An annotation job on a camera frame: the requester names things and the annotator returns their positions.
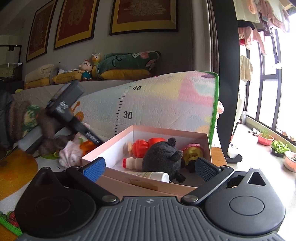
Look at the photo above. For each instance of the red framed wall picture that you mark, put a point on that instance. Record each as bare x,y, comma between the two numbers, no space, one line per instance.
136,16

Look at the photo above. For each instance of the left gloved hand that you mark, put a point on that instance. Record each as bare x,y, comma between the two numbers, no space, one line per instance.
18,118

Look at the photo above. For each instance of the green yellow dinosaur pillow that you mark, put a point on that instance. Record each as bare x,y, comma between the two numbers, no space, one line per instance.
127,66

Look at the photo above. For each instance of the hanging clothes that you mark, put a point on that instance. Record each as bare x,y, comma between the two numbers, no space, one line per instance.
270,14

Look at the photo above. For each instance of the pink yellow plush toy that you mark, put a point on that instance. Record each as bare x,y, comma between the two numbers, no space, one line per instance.
85,145

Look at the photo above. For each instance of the small white yogurt bottle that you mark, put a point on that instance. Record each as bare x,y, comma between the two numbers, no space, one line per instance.
132,163

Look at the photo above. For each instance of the dark curtain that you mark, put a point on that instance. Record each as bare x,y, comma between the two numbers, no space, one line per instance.
226,65

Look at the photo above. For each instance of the cream lotion tube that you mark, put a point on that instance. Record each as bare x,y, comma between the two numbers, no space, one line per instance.
158,176

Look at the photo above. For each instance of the white plush toy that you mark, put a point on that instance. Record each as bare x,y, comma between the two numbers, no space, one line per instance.
71,155

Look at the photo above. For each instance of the black plush toy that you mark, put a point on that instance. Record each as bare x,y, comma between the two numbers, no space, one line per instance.
164,157

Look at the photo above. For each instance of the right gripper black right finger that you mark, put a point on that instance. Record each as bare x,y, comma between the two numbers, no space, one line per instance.
215,177

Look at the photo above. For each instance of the cartoon boy doll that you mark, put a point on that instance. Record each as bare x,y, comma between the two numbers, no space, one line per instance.
85,68

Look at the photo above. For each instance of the red pig toy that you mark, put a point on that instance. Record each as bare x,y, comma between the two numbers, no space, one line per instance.
139,148

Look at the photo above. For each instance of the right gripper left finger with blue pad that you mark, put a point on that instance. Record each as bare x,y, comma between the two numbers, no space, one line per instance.
84,179

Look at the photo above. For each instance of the pink cardboard box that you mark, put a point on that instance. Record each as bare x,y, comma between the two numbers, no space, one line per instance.
116,180

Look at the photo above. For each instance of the colourful giraffe play mat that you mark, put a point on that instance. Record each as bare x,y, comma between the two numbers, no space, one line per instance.
185,101

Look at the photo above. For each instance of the pink yellow round toy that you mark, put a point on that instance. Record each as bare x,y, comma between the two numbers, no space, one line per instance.
190,154

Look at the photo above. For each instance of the glass fish tank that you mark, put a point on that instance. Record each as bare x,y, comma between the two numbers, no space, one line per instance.
11,68

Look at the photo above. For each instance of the beige folded blanket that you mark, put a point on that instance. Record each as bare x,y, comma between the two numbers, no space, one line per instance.
39,77

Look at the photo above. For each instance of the left red framed picture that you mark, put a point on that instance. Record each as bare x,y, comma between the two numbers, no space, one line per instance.
40,29

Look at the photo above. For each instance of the pink flower pot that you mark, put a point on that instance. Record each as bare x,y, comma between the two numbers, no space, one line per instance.
264,138

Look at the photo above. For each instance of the yellow cushion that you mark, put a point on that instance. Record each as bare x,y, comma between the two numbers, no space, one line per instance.
67,77

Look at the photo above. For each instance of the middle red framed picture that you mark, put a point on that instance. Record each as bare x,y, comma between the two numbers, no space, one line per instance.
76,22

